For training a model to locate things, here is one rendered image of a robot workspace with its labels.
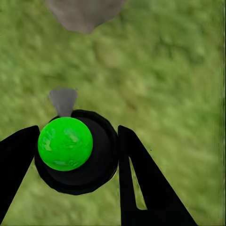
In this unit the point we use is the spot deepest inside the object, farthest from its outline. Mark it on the pesticide atomizer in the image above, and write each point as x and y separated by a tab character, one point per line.
78	151

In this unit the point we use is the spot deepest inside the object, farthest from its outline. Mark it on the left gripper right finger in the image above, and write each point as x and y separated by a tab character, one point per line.
164	207

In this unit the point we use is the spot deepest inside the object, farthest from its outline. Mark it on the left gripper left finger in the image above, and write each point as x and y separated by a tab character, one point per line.
16	154

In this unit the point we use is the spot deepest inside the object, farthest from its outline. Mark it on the tree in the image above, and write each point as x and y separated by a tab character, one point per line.
84	15

